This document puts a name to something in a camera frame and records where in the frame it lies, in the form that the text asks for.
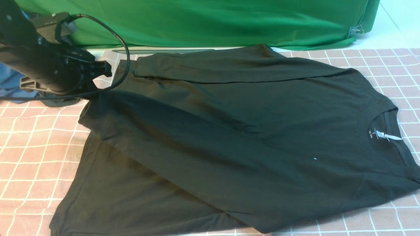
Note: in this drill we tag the gray long sleeve shirt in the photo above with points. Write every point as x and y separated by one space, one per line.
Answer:
245 137

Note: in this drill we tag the blue garment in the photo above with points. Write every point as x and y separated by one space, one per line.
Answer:
10 83

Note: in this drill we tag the pink checkered tablecloth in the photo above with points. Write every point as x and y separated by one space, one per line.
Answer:
41 149

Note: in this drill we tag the silver binder clip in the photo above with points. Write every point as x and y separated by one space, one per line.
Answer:
355 31

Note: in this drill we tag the green backdrop cloth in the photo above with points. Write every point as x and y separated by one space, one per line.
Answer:
288 24

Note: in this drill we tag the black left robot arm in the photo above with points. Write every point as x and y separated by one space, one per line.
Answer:
19 37

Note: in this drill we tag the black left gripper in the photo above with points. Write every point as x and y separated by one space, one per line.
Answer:
49 70

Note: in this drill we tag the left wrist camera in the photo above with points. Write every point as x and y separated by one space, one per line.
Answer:
55 28

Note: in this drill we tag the dark gray crumpled garment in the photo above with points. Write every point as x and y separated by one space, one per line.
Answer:
56 101

